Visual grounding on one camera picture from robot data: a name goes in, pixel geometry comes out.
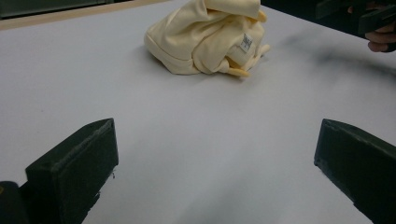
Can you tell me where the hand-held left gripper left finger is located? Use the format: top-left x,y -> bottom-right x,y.
25,118 -> 120,224

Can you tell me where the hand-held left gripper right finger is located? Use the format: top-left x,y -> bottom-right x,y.
313,118 -> 396,224

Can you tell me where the cream yellow baby garment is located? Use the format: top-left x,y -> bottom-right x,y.
143,0 -> 271,78

